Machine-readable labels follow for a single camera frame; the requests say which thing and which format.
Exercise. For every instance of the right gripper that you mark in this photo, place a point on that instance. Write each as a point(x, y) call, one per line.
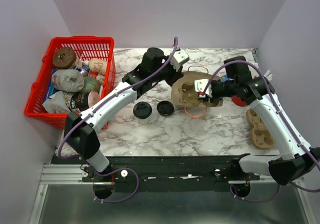
point(214, 98)

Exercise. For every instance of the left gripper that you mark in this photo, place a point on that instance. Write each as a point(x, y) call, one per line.
point(176, 75)

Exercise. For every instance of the paper takeout bag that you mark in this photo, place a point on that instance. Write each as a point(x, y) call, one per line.
point(192, 73)

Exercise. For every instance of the black coffee cup lid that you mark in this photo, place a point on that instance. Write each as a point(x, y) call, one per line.
point(142, 110)

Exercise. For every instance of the white paper coffee cup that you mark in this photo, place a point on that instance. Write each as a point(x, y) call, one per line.
point(144, 120)

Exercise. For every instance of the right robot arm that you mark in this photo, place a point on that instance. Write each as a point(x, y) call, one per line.
point(296, 156)

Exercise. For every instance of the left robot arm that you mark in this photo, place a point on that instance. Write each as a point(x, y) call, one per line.
point(81, 130)

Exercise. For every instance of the blue orange card box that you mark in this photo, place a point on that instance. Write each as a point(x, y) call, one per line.
point(224, 78)

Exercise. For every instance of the red straw cup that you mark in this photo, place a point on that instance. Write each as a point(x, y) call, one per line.
point(239, 101)

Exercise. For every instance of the white wrapped straws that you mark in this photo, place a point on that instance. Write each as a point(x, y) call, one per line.
point(268, 75)

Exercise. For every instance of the red plastic basket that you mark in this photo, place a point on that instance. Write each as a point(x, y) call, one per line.
point(87, 47)

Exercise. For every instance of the beige printed bottle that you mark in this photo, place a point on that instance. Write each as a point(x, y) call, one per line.
point(97, 65)

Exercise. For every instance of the green avocado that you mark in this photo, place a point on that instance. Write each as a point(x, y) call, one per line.
point(90, 84)

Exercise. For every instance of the black food cup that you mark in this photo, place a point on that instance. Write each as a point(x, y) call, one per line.
point(82, 101)

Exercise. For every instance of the grey crumpled bag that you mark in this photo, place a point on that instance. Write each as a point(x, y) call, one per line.
point(69, 80)

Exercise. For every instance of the silver snack bag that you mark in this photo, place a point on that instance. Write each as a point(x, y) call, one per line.
point(58, 102)

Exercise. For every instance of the blue flat package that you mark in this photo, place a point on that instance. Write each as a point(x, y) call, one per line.
point(50, 90)

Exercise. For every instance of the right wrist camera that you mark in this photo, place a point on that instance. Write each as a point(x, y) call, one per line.
point(200, 88)

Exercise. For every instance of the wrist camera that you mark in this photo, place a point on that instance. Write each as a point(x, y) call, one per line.
point(200, 88)
point(179, 58)

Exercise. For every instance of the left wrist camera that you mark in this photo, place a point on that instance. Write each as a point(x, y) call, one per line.
point(179, 58)

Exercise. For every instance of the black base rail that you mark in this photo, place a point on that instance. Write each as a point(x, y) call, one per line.
point(169, 174)

